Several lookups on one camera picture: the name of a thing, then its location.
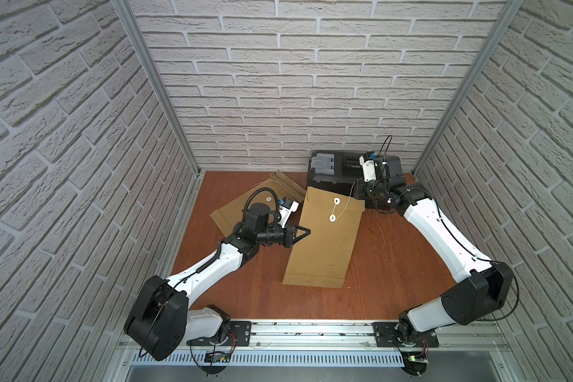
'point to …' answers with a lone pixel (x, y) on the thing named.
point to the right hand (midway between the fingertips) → (359, 183)
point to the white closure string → (336, 202)
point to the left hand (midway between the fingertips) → (312, 231)
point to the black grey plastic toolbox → (342, 172)
